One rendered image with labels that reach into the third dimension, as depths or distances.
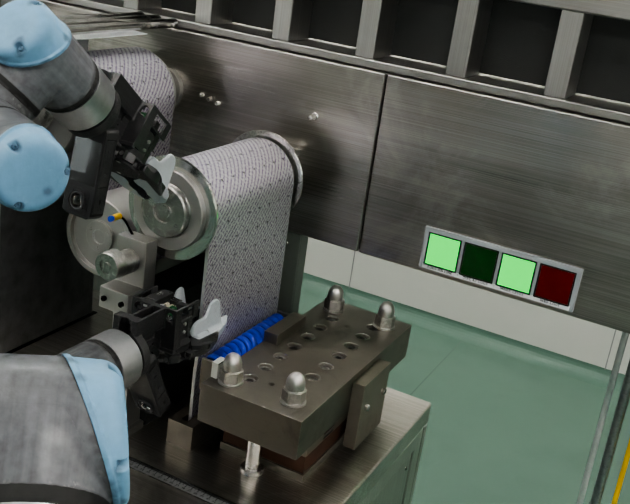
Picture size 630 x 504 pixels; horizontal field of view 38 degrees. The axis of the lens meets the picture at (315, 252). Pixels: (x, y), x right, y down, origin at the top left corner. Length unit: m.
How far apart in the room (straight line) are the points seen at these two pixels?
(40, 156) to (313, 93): 0.74
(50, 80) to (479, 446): 2.56
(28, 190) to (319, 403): 0.58
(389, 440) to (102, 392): 0.82
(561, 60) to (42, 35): 0.74
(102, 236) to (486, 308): 2.84
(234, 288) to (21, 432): 0.71
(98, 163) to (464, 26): 0.60
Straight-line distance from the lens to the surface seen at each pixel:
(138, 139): 1.13
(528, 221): 1.42
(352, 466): 1.40
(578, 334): 3.98
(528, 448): 3.39
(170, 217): 1.27
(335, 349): 1.44
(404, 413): 1.56
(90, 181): 1.12
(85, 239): 1.40
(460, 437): 3.35
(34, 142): 0.85
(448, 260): 1.46
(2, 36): 0.99
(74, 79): 1.02
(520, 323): 4.03
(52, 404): 0.72
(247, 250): 1.38
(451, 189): 1.44
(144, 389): 1.24
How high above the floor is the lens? 1.66
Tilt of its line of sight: 20 degrees down
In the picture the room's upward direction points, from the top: 8 degrees clockwise
